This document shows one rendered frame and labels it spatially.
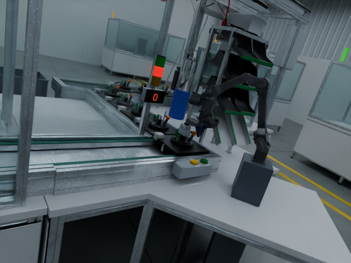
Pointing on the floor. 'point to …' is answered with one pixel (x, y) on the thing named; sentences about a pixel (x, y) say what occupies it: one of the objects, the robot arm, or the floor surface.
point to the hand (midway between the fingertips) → (199, 131)
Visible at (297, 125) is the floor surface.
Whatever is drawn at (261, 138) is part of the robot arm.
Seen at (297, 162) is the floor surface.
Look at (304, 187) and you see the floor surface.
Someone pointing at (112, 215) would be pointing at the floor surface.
